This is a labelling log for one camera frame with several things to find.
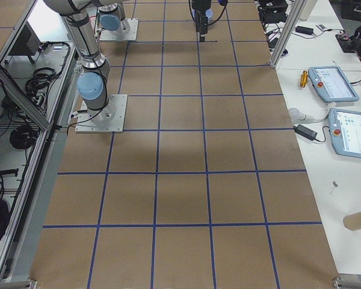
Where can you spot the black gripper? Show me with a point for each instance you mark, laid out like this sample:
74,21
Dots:
198,6

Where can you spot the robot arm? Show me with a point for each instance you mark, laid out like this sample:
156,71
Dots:
113,18
92,84

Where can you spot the yellow tool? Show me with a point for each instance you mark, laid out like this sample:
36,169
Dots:
303,79

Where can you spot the white light bulb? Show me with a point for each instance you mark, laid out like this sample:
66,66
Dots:
298,117

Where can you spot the far teach pendant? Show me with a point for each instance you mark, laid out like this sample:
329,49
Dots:
331,84

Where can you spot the teach pendant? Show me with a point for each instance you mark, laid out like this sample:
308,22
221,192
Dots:
331,84
345,132

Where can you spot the black power adapter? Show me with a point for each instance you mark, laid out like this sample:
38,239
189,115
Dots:
305,132

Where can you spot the near teach pendant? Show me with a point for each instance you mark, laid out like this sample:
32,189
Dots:
345,132

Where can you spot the cardboard tube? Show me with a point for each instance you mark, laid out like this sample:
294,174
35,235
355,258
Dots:
353,221

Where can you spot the aluminium frame post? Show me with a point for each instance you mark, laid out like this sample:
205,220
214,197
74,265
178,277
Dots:
293,16

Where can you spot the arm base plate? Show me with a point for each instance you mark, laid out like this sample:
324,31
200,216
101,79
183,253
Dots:
106,36
110,119

